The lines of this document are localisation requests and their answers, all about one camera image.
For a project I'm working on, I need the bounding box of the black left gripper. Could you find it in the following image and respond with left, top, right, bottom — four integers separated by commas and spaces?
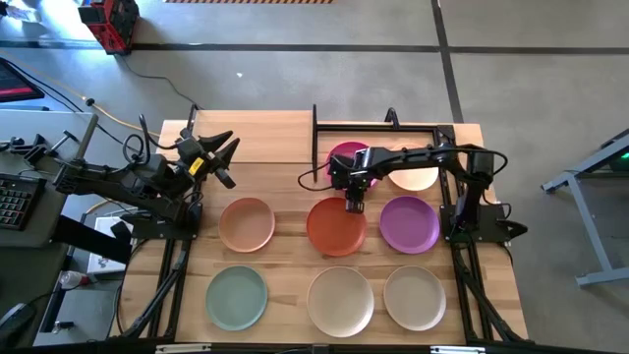
169, 129, 242, 181

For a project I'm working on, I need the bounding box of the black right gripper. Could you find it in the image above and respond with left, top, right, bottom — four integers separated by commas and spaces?
327, 146, 377, 215

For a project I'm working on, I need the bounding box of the red-orange plate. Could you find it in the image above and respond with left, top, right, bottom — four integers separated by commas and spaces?
306, 196, 369, 258

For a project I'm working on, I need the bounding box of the magenta plate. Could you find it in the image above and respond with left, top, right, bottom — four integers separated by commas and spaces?
326, 141, 379, 189

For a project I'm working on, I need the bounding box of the purple plate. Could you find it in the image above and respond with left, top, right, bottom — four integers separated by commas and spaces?
378, 195, 441, 256

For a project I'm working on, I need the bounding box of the pale peach plate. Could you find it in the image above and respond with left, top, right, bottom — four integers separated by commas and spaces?
387, 141, 440, 193

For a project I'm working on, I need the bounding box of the salmon plate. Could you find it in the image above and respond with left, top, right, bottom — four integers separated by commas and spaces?
217, 197, 276, 254

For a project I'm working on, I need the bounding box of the large beige plate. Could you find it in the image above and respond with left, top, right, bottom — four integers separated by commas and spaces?
306, 265, 376, 340

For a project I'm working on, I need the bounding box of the grey-beige plate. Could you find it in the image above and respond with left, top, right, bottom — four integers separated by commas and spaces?
382, 265, 448, 332

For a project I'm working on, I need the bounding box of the sage green plate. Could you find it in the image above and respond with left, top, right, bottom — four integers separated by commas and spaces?
204, 265, 269, 332

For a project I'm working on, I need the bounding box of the black flat bar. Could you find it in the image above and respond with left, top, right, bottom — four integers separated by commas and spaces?
50, 214, 134, 266

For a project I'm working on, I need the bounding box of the white cardboard box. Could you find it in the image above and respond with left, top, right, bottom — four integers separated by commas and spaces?
86, 214, 133, 275

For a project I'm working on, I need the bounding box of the red and black tool box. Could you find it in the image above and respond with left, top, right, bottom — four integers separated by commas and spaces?
77, 0, 142, 55

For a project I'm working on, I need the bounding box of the black desk clamp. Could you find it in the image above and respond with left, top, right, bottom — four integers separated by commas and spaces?
0, 135, 50, 166

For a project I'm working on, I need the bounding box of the grey desk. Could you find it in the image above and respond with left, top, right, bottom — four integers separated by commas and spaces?
0, 107, 99, 250

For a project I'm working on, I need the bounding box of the clear bottle with red cap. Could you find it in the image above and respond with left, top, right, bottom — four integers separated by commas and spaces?
57, 269, 93, 291

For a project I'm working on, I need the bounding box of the black keyboard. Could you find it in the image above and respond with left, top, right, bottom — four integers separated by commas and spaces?
0, 172, 49, 232

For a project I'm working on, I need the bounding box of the black computer mouse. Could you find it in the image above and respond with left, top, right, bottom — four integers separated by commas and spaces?
0, 302, 36, 348

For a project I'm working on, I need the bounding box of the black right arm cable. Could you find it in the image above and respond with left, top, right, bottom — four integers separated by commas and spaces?
296, 160, 345, 194

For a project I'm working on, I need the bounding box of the black aluminium rig frame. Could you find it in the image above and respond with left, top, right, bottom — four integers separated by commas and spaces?
0, 105, 629, 354

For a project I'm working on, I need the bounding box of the yellow floor cable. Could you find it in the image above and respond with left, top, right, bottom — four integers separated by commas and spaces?
29, 68, 162, 138

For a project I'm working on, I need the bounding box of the black floor cable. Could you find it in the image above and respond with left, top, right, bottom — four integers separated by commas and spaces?
117, 52, 200, 110

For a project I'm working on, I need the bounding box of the silver metal bracket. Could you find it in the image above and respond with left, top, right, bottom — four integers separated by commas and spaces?
155, 343, 212, 354
430, 345, 486, 354

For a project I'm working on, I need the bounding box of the grey metal table frame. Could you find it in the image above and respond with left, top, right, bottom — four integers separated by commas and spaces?
540, 128, 629, 289

